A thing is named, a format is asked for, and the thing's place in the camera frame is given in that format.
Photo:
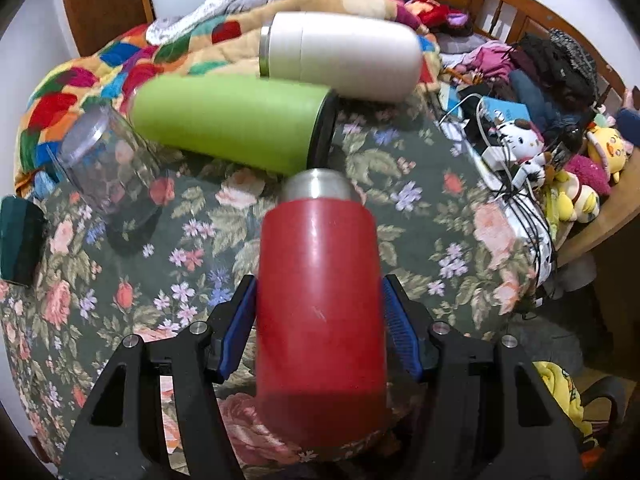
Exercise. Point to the dark teal faceted cup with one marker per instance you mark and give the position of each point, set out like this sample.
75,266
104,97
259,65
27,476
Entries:
22,238

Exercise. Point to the colourful patchwork blanket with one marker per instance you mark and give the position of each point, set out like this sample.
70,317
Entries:
225,44

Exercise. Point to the grey white crumpled sheet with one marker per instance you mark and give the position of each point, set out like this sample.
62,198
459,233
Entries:
166,30

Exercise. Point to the red steel thermos cup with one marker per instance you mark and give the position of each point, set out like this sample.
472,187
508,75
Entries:
321,353

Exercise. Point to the clear glass cup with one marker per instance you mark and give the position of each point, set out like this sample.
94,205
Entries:
111,167

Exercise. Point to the wooden bed headboard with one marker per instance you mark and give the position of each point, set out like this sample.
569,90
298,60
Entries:
532,17

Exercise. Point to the white power strip with cables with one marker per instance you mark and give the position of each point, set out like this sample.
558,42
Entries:
471,124

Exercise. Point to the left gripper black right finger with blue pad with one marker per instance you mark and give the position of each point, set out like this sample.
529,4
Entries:
486,412

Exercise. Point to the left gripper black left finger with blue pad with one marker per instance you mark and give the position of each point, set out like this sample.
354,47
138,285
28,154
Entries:
119,433

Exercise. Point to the white plush toy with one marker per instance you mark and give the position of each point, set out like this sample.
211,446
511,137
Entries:
527,149

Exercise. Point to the green thermos cup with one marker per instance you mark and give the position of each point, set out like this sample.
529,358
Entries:
276,125

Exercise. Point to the white thermos cup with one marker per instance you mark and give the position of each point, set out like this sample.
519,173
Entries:
359,58

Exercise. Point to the yellow plush toy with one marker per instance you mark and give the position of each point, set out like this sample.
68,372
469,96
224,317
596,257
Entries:
571,201

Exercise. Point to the red plush toy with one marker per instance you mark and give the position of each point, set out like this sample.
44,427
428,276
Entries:
441,18

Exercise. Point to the black clothing pile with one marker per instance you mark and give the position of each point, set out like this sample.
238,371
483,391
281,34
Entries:
554,76

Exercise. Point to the floral green tablecloth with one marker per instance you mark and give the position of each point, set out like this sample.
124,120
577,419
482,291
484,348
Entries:
443,229

